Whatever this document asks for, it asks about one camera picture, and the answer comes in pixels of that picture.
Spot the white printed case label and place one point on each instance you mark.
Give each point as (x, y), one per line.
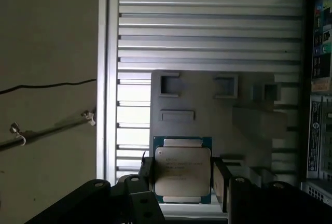
(315, 136)

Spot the silver CPU with green edge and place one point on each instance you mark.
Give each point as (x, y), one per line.
(181, 167)

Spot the aluminium table frame rail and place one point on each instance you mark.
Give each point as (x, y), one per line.
(110, 53)

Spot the orange case sticker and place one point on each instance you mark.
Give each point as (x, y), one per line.
(321, 86)

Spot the grey metal rod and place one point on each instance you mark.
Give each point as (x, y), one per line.
(52, 130)

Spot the grey plastic parts rack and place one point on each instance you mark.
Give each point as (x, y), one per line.
(202, 104)

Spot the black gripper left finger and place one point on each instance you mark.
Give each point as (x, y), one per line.
(140, 208)

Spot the white rod clip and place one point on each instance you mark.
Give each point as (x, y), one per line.
(90, 119)
(20, 137)

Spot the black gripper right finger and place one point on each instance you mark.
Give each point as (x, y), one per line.
(246, 203)

